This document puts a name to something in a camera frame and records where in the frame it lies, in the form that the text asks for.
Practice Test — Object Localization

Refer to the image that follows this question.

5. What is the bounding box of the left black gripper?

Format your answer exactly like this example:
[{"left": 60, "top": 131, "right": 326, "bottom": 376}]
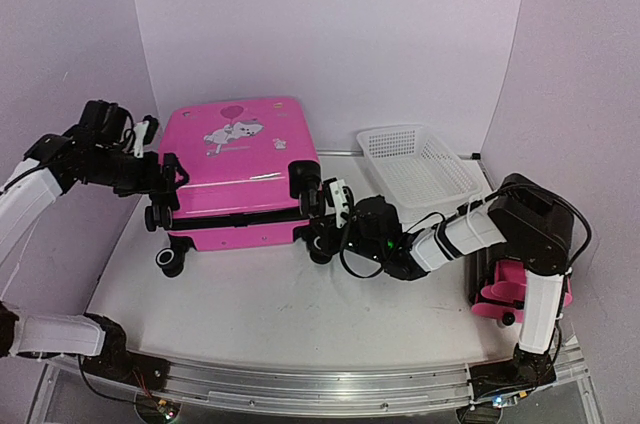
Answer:
[{"left": 81, "top": 146, "right": 190, "bottom": 197}]

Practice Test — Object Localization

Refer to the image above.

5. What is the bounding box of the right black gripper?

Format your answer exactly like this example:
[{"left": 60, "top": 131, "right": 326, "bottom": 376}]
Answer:
[{"left": 310, "top": 214, "right": 386, "bottom": 265}]

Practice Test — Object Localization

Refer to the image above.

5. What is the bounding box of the pink hard-shell suitcase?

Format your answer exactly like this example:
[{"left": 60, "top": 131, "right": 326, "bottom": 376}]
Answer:
[{"left": 144, "top": 96, "right": 325, "bottom": 277}]

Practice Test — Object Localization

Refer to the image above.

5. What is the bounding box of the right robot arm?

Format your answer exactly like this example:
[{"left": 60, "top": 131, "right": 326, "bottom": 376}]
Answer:
[{"left": 301, "top": 173, "right": 593, "bottom": 387}]

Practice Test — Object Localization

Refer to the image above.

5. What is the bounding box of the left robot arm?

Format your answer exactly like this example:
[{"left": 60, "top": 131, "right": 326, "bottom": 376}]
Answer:
[{"left": 1, "top": 100, "right": 189, "bottom": 381}]

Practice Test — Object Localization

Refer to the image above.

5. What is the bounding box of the white perforated plastic basket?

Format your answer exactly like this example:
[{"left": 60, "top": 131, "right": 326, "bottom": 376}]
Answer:
[{"left": 356, "top": 125, "right": 482, "bottom": 224}]

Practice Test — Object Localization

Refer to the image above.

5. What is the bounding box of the black and pink drawer organizer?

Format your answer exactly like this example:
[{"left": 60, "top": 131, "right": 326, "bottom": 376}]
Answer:
[{"left": 464, "top": 243, "right": 574, "bottom": 327}]

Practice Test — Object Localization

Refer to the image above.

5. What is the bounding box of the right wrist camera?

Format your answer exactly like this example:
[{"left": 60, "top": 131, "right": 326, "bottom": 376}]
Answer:
[{"left": 323, "top": 178, "right": 352, "bottom": 229}]

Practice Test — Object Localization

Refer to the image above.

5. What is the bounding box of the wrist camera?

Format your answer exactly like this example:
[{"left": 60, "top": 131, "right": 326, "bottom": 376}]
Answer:
[
  {"left": 323, "top": 178, "right": 352, "bottom": 229},
  {"left": 132, "top": 115, "right": 159, "bottom": 159}
]

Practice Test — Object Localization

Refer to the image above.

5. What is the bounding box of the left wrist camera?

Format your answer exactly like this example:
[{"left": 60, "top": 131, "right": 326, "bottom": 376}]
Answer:
[{"left": 132, "top": 115, "right": 159, "bottom": 159}]

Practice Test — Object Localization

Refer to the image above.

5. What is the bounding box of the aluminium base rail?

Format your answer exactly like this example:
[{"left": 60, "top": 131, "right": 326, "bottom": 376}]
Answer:
[{"left": 44, "top": 358, "right": 596, "bottom": 415}]

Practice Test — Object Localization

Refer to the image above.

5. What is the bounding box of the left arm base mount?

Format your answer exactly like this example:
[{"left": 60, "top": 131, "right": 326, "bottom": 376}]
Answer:
[{"left": 80, "top": 345, "right": 170, "bottom": 391}]

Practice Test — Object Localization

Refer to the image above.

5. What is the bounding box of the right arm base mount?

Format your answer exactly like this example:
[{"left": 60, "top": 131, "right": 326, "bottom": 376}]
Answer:
[{"left": 470, "top": 360, "right": 556, "bottom": 402}]

